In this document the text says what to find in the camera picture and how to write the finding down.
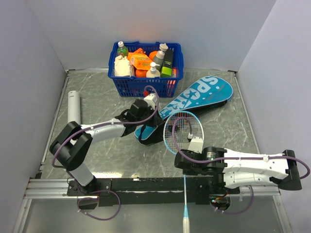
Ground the orange snack box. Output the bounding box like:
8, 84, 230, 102
127, 48, 152, 70

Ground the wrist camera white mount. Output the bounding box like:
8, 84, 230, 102
143, 91, 157, 109
188, 136, 204, 153

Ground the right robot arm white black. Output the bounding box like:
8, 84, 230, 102
174, 147, 302, 191

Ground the white cloth pouch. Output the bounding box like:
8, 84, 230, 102
114, 55, 132, 77

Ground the blue sport racket bag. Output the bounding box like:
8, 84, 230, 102
135, 76, 233, 146

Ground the white pump lotion bottle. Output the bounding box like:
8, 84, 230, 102
146, 62, 161, 78

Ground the white shuttlecock tube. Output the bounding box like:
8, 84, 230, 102
67, 91, 81, 124

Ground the orange round fruit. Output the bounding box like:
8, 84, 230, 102
135, 69, 148, 78

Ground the black green carton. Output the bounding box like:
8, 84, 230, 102
160, 49, 173, 78

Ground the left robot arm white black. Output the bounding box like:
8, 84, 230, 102
49, 94, 162, 193

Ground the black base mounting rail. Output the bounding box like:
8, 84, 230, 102
67, 177, 240, 207

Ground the badminton racket white grip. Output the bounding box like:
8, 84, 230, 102
163, 110, 205, 233

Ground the green bottle white cap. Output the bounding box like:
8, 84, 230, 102
117, 41, 128, 57

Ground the blue plastic shopping basket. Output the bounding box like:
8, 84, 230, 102
108, 42, 184, 98

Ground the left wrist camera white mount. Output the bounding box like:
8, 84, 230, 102
143, 91, 157, 109

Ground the grey bottle beige cap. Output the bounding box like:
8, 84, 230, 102
153, 43, 168, 71

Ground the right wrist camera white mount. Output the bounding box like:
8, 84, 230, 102
188, 136, 204, 153

